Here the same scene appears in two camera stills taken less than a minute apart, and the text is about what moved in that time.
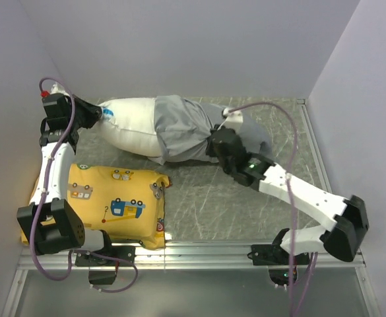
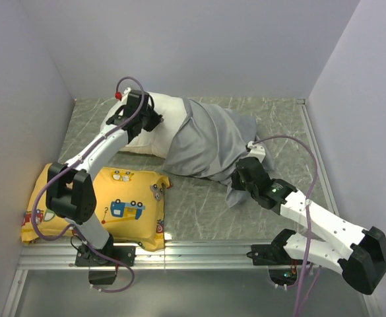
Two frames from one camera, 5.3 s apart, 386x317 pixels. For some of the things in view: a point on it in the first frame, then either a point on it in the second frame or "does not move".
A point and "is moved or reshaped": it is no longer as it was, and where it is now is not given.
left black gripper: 94,111 → 156,119
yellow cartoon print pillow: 128,205 does not move
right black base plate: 269,255 does not move
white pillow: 129,123 is moved or reshaped
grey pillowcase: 183,127 is moved or reshaped
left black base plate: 123,253 does not move
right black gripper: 210,150 → 235,183
